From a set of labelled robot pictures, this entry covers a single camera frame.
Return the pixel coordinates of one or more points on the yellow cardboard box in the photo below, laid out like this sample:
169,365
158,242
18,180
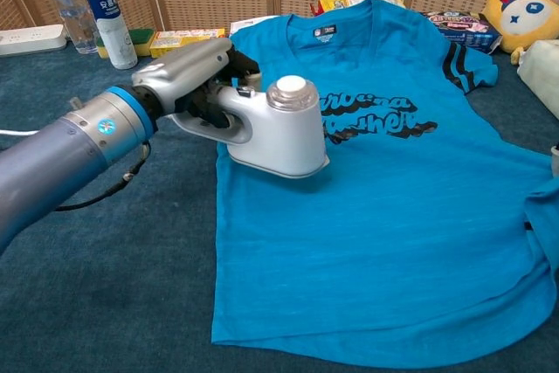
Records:
179,41

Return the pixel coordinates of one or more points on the white handheld steam iron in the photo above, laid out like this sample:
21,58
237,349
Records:
284,141

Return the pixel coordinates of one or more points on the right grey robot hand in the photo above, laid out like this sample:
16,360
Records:
556,152

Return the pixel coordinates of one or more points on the small red package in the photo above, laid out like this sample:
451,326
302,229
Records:
314,8

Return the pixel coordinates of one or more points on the green yellow sponge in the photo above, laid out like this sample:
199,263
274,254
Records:
142,41

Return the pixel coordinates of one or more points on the white power strip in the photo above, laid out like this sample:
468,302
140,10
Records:
30,39

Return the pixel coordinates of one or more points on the blue snack package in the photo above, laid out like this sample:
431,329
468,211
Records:
469,30

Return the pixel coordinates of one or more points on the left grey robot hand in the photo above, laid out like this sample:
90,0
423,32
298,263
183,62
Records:
183,65

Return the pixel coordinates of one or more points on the long white cloth pack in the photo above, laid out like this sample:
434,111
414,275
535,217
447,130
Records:
543,73

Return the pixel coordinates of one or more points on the dark teal carpeted tabletop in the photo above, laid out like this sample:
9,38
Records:
109,294

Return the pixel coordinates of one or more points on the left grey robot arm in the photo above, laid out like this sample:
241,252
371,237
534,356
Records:
65,150

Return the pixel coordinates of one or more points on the white bottle blue cap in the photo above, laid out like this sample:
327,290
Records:
113,32

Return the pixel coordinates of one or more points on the yellow clear snack bag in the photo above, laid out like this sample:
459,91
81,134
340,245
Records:
345,1

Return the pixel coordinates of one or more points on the white pink soft package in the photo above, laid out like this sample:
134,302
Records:
246,24

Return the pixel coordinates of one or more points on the blue Carolina Panthers T-shirt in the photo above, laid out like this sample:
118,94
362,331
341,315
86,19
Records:
371,250

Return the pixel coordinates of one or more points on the yellow plush toy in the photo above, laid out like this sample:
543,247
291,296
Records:
524,15

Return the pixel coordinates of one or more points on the clear plastic water bottle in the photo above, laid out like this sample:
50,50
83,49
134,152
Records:
72,10

